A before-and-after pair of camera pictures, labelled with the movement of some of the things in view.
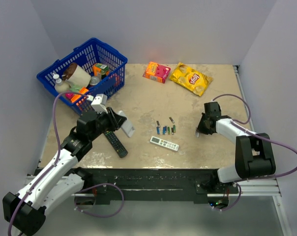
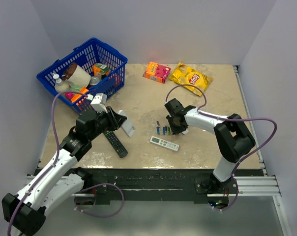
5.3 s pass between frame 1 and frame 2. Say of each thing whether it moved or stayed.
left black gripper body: stayed
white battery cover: moved
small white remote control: stayed
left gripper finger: stayed
